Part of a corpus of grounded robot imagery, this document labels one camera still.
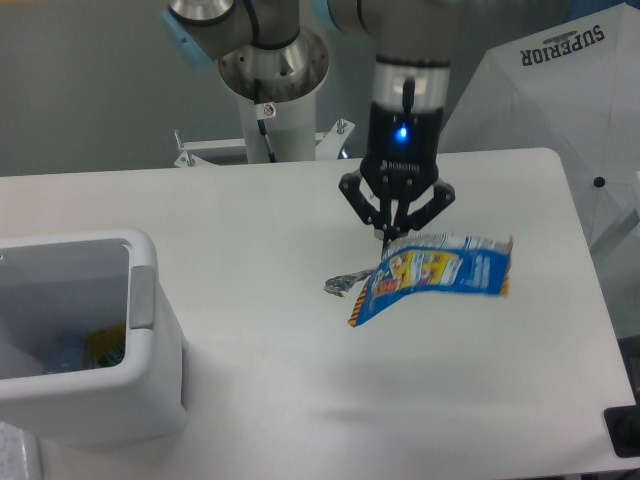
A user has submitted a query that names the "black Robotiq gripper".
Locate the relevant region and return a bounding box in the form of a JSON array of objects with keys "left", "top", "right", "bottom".
[{"left": 337, "top": 55, "right": 457, "bottom": 256}]

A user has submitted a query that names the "blue snack wrapper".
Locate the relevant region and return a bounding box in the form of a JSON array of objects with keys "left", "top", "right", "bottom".
[{"left": 323, "top": 234, "right": 513, "bottom": 327}]

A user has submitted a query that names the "crushed clear plastic bottle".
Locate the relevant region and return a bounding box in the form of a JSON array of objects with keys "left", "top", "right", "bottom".
[{"left": 43, "top": 331, "right": 92, "bottom": 375}]

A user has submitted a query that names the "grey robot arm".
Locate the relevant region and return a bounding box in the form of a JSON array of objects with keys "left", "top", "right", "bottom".
[{"left": 161, "top": 1, "right": 462, "bottom": 244}]

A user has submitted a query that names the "yellow trash in bin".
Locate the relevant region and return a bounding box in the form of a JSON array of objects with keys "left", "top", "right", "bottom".
[{"left": 86, "top": 323, "right": 127, "bottom": 369}]

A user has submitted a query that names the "white trash can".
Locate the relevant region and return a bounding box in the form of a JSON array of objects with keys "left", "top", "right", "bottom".
[{"left": 1, "top": 229, "right": 187, "bottom": 445}]

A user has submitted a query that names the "white Superior umbrella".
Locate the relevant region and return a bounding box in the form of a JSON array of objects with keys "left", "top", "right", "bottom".
[{"left": 440, "top": 3, "right": 639, "bottom": 242}]

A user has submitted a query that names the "black device at edge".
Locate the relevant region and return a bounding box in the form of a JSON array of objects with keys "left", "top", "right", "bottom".
[{"left": 604, "top": 405, "right": 639, "bottom": 458}]

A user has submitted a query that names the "white metal base bracket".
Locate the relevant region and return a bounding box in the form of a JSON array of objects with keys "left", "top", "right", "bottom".
[{"left": 172, "top": 118, "right": 356, "bottom": 169}]

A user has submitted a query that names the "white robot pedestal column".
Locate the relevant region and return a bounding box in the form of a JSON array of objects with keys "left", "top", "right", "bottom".
[{"left": 237, "top": 93, "right": 316, "bottom": 164}]

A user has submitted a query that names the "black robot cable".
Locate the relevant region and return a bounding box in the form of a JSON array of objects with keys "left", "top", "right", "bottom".
[{"left": 253, "top": 78, "right": 277, "bottom": 164}]

